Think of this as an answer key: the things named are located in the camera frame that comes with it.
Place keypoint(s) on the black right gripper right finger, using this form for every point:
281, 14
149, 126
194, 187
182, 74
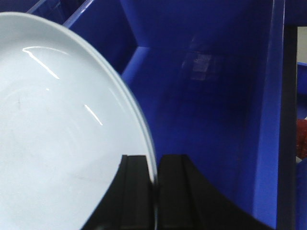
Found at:
188, 201

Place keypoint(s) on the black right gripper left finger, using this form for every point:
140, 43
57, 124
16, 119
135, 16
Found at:
128, 202

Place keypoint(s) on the blue crate on shelf right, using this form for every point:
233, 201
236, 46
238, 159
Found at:
301, 165

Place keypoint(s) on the blue crate on shelf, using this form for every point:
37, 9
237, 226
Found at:
59, 11
301, 165
207, 75

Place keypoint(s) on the blue crate on shelf centre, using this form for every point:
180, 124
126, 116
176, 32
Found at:
207, 75

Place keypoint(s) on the blue crate on shelf left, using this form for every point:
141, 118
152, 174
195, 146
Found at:
59, 11

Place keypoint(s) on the red object at right edge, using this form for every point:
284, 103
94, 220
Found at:
301, 138

